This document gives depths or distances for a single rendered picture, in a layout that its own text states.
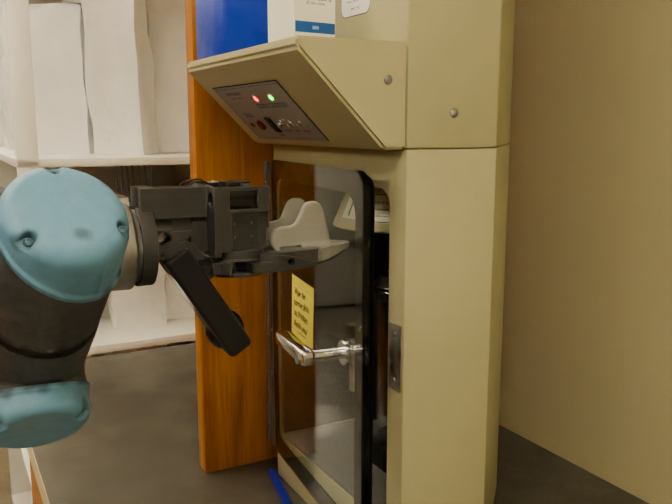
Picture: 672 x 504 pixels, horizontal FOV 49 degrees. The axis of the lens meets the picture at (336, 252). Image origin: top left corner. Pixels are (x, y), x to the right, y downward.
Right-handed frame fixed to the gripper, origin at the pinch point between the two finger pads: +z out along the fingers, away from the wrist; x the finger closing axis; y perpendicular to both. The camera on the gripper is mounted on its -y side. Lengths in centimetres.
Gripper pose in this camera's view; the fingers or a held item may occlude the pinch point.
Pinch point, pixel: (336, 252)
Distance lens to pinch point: 74.5
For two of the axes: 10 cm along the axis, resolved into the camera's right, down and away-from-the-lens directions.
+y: 0.0, -9.9, -1.6
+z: 8.8, -0.8, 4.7
